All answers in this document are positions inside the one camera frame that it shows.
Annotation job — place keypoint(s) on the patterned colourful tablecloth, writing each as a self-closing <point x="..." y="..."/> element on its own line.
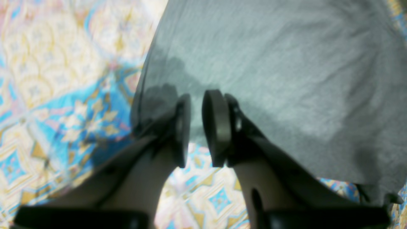
<point x="69" y="74"/>

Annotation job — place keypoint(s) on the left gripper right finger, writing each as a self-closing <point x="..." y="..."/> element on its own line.
<point x="278" y="192"/>

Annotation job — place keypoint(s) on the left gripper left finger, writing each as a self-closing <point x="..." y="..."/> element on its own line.
<point x="124" y="193"/>

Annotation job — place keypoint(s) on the grey T-shirt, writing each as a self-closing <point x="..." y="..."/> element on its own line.
<point x="325" y="80"/>

